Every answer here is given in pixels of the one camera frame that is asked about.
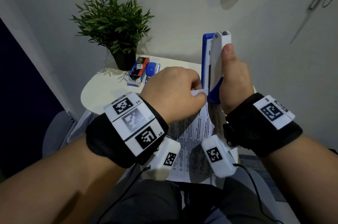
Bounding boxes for person's right hand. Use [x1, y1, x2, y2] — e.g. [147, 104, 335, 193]
[219, 43, 255, 115]

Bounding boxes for person's left hand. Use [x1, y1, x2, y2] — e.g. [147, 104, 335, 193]
[140, 67, 207, 125]

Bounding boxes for blue white stapler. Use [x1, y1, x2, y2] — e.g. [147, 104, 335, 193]
[201, 31, 232, 105]
[144, 62, 161, 82]

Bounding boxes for blue staples box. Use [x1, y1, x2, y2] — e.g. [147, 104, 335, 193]
[126, 56, 150, 87]

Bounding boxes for printed paper bundle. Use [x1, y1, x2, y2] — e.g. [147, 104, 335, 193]
[166, 88, 239, 187]

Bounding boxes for white paper bin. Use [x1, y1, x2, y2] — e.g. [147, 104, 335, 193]
[67, 110, 95, 144]

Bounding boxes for person's right forearm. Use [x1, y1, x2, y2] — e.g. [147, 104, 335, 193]
[260, 134, 338, 224]

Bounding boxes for person's left forearm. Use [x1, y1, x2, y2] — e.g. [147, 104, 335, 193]
[0, 136, 126, 224]

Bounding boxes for person's grey trousers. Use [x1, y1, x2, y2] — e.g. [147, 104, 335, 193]
[100, 178, 278, 224]

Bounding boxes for green potted plant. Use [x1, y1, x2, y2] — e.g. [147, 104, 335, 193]
[70, 0, 155, 71]

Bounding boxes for grey round stool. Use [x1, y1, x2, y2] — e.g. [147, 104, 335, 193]
[42, 111, 74, 158]

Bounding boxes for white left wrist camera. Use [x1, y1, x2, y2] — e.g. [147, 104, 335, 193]
[145, 136, 181, 181]

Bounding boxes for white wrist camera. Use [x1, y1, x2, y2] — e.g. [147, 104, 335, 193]
[201, 134, 237, 179]
[145, 136, 181, 181]

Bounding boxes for black left wrist strap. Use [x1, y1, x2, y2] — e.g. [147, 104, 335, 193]
[85, 92, 169, 169]

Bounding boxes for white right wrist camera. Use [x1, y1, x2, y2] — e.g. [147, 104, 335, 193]
[201, 134, 237, 179]

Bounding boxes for black right camera cable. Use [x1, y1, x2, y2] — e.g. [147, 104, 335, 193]
[232, 163, 284, 224]

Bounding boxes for black camera cable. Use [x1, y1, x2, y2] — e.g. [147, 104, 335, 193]
[96, 166, 151, 224]
[232, 163, 284, 224]

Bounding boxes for black left camera cable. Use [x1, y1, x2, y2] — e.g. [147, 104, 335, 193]
[96, 166, 151, 224]

